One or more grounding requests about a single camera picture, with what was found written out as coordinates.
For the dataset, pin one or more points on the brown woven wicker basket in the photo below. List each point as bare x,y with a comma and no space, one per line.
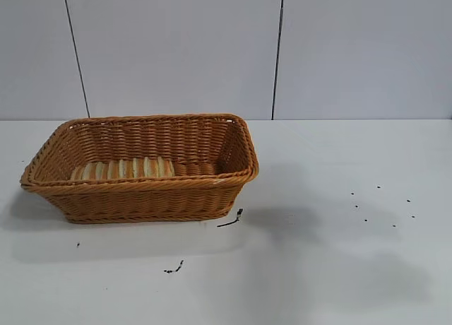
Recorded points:
141,198

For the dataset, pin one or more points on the long striped bread loaf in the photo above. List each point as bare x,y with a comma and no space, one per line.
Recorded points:
123,169

